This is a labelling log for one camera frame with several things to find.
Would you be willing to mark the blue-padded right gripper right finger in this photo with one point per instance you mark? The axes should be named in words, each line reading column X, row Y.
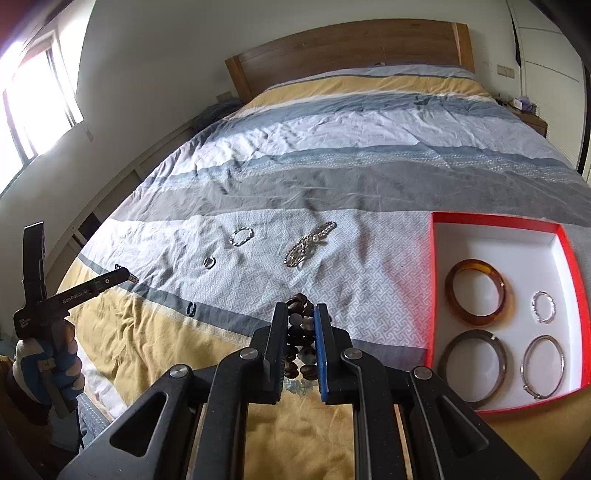
column 349, row 376

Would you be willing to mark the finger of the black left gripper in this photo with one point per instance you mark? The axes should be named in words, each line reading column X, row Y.
column 107, row 281

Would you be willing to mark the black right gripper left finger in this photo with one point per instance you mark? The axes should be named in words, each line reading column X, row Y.
column 221, row 396

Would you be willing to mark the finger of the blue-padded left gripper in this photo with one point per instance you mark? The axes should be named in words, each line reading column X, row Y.
column 33, row 261

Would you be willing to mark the dark olive bangle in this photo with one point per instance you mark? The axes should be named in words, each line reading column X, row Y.
column 474, row 364

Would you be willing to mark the amber resin bangle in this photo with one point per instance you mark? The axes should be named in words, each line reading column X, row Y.
column 476, row 292

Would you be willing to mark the red jewelry box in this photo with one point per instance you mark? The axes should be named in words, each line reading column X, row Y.
column 546, row 295

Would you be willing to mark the thin gold bangle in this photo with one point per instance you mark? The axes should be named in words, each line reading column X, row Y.
column 543, row 367

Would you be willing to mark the window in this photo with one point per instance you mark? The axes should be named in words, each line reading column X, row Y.
column 38, row 107

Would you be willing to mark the striped bed duvet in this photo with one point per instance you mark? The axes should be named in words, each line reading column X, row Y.
column 323, row 186

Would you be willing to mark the dark clothes pile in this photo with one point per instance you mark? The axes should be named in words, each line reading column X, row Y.
column 215, row 112

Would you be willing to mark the wooden nightstand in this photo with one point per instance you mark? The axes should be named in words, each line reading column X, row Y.
column 526, row 110

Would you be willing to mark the wooden headboard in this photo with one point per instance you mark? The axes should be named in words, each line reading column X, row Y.
column 350, row 45

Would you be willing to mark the white wardrobe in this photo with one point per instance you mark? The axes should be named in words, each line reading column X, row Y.
column 552, row 76

